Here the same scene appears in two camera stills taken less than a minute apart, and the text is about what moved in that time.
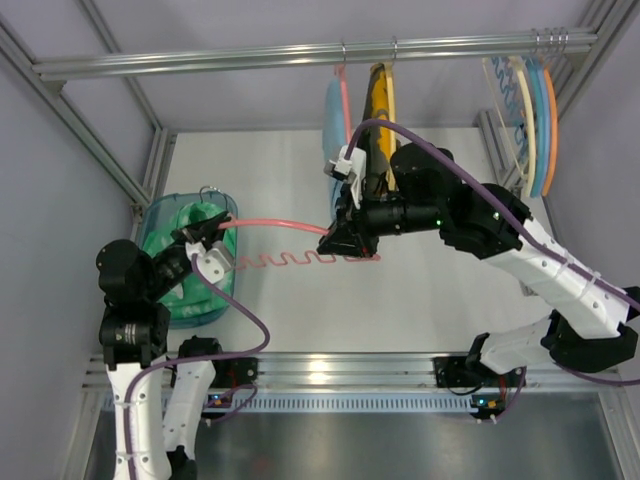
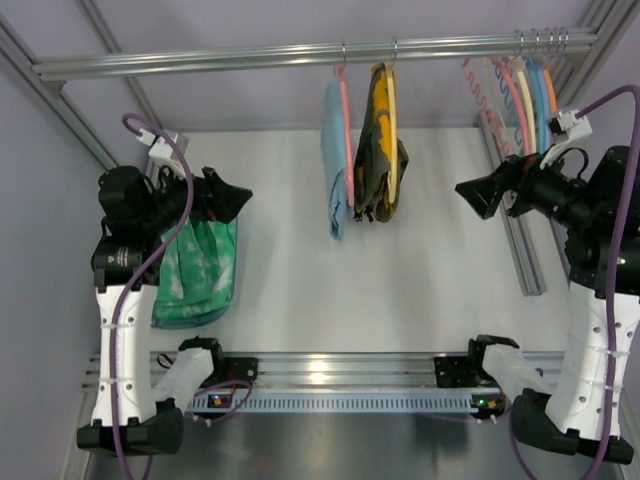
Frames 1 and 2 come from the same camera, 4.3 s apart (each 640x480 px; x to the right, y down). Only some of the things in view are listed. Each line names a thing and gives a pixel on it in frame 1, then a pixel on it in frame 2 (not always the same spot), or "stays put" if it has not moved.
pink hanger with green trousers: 212,204 to 501,62
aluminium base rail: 386,374 stays put
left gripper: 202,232 to 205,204
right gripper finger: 340,240 to 485,194
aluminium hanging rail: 56,70 stays put
